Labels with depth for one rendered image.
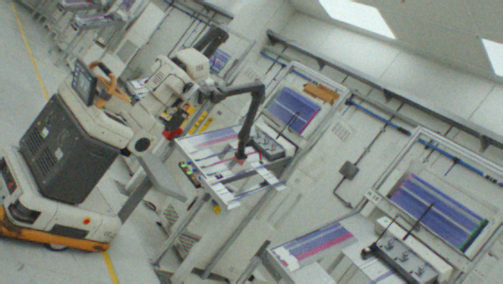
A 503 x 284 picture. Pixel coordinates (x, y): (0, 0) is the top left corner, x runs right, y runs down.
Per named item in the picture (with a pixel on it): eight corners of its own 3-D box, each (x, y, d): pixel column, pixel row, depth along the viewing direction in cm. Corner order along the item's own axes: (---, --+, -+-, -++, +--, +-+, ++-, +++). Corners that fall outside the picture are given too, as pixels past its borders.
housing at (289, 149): (286, 164, 332) (286, 149, 325) (254, 137, 368) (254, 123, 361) (294, 162, 336) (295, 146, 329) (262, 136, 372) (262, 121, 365)
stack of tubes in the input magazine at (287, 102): (299, 133, 327) (321, 106, 326) (265, 109, 365) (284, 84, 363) (307, 140, 335) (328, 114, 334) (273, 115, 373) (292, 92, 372)
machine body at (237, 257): (180, 270, 321) (229, 207, 318) (151, 217, 373) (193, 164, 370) (234, 287, 365) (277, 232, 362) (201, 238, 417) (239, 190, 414)
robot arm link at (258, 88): (261, 75, 281) (270, 83, 276) (256, 92, 290) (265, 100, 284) (205, 85, 255) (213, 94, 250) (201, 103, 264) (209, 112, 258)
